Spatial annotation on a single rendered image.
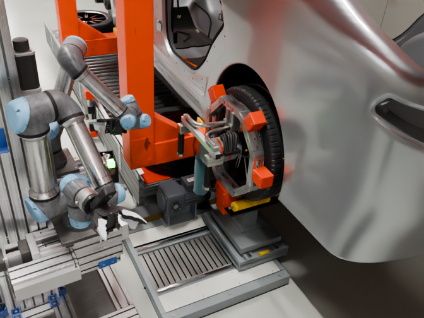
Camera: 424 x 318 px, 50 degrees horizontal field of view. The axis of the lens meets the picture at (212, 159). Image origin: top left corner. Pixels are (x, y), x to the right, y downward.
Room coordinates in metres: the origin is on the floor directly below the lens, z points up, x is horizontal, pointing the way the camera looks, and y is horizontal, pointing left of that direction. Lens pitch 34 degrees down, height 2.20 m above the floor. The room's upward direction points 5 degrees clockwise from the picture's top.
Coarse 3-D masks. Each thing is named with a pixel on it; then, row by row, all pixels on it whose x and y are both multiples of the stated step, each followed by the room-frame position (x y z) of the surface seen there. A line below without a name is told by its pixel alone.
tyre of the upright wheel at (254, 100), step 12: (252, 84) 2.32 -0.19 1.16; (264, 84) 2.31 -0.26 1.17; (240, 96) 2.21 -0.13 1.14; (252, 96) 2.15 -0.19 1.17; (264, 96) 2.16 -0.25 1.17; (252, 108) 2.10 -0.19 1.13; (264, 108) 2.07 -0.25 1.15; (276, 120) 2.03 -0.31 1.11; (264, 132) 1.99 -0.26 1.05; (276, 132) 1.98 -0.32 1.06; (264, 144) 1.97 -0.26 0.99; (276, 144) 1.94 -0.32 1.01; (276, 156) 1.92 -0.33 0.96; (276, 168) 1.91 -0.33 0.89; (276, 180) 1.91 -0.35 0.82; (252, 192) 2.01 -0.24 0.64; (264, 192) 1.92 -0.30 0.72; (276, 192) 1.96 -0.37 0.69
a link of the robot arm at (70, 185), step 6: (72, 174) 1.25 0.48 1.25; (66, 180) 1.21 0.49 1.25; (72, 180) 1.21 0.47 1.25; (78, 180) 1.22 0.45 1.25; (60, 186) 1.21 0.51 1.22; (66, 186) 1.20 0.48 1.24; (72, 186) 1.19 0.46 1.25; (78, 186) 1.18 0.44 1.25; (84, 186) 1.19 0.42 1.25; (66, 192) 1.18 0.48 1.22; (72, 192) 1.17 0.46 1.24; (66, 198) 1.19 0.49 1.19; (72, 198) 1.16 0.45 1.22; (72, 204) 1.17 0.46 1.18
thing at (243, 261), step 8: (208, 216) 2.35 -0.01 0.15; (208, 224) 2.29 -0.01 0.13; (216, 224) 2.28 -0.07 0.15; (216, 232) 2.19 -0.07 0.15; (224, 232) 2.21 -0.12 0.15; (224, 240) 2.11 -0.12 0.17; (280, 240) 2.17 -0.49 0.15; (224, 248) 2.09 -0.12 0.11; (232, 248) 2.07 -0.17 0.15; (264, 248) 2.09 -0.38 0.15; (272, 248) 2.07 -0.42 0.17; (280, 248) 2.08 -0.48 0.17; (232, 256) 2.00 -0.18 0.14; (240, 256) 2.00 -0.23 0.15; (248, 256) 1.98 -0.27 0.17; (256, 256) 1.99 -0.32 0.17; (264, 256) 2.02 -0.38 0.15; (272, 256) 2.05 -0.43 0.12; (280, 256) 2.08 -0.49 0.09; (240, 264) 1.93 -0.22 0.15; (248, 264) 1.96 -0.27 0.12; (256, 264) 1.99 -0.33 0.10
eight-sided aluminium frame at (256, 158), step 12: (228, 96) 2.23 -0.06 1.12; (216, 108) 2.27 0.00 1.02; (228, 108) 2.15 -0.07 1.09; (240, 108) 2.13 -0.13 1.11; (216, 120) 2.36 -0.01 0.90; (240, 120) 2.04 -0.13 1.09; (252, 132) 2.01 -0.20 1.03; (252, 144) 1.94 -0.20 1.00; (252, 156) 1.91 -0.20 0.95; (216, 168) 2.23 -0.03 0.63; (252, 168) 1.90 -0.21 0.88; (228, 180) 2.16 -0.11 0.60; (228, 192) 2.07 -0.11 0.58; (240, 192) 1.97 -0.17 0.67
